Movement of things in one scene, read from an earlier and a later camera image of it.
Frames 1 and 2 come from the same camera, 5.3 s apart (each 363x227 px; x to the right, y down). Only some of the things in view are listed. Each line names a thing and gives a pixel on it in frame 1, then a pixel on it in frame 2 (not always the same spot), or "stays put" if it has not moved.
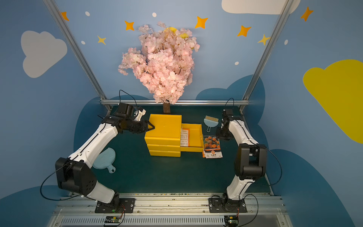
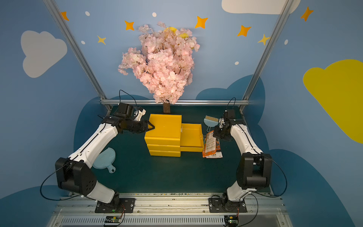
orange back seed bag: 185,137 to 210,145
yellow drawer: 196,140 stays put
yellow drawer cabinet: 165,139 stays put
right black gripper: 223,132 stays put
